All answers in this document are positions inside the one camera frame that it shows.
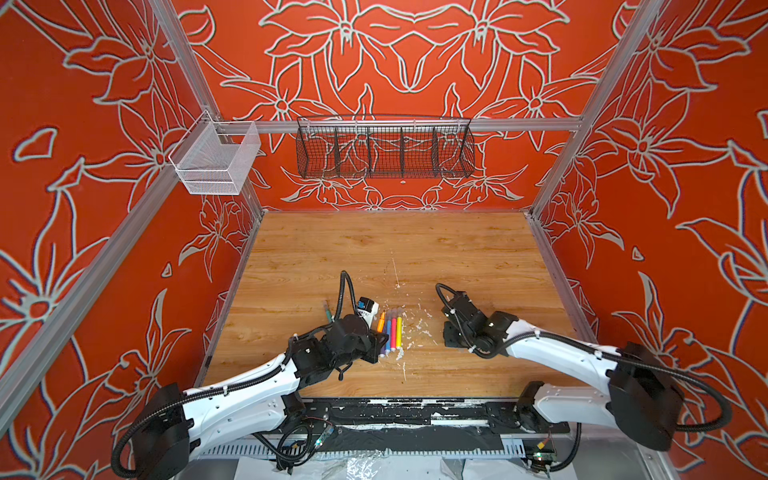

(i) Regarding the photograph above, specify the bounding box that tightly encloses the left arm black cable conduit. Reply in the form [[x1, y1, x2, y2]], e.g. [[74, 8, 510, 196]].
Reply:
[[110, 269, 359, 480]]

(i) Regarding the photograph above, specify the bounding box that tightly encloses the black wire mesh basket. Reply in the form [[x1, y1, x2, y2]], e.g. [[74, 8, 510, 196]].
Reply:
[[296, 114, 476, 180]]

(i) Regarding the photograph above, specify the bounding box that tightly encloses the right base cable connector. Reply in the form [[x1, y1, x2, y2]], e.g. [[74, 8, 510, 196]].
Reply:
[[523, 423, 583, 479]]

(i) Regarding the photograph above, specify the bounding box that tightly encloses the white slotted cable duct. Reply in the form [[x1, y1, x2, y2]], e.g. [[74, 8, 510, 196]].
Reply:
[[198, 438, 526, 461]]

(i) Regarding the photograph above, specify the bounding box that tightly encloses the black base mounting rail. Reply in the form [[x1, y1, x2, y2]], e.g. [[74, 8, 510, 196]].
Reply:
[[285, 397, 571, 435]]

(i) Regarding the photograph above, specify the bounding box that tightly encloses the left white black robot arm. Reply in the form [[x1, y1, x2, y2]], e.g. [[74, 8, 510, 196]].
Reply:
[[111, 314, 389, 479]]

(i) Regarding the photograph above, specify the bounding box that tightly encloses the orange marker pen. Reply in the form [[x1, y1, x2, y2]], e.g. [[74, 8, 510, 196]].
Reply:
[[376, 312, 386, 333]]

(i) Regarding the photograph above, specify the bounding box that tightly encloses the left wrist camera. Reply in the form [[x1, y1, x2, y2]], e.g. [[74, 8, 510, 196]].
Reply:
[[356, 296, 380, 327]]

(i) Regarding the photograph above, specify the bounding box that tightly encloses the white wire mesh basket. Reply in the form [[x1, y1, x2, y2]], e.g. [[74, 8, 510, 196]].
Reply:
[[169, 110, 261, 196]]

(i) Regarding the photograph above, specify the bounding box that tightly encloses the left base cable bundle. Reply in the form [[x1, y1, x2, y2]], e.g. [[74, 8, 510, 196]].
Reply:
[[249, 413, 335, 475]]

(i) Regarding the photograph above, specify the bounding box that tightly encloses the blue marker pen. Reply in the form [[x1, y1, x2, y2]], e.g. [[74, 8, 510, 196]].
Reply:
[[384, 316, 392, 356]]

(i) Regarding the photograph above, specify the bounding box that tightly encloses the green marker pen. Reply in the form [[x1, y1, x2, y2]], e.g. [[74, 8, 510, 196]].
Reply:
[[323, 301, 334, 324]]

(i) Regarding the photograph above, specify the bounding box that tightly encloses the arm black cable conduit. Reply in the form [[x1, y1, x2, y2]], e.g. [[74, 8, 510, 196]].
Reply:
[[110, 269, 359, 480], [435, 283, 734, 433]]

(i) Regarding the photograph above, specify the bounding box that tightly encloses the yellow marker pen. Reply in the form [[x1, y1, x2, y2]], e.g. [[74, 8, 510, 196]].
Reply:
[[395, 309, 403, 350]]

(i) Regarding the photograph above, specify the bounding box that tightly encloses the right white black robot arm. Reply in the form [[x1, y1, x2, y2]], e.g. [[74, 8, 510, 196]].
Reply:
[[436, 284, 683, 451]]

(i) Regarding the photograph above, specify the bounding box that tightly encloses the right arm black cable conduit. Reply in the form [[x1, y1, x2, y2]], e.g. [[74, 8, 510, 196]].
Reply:
[[435, 283, 734, 433]]

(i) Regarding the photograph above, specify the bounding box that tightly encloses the pink marker pen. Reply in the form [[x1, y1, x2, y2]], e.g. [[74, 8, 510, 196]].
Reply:
[[389, 312, 398, 352]]

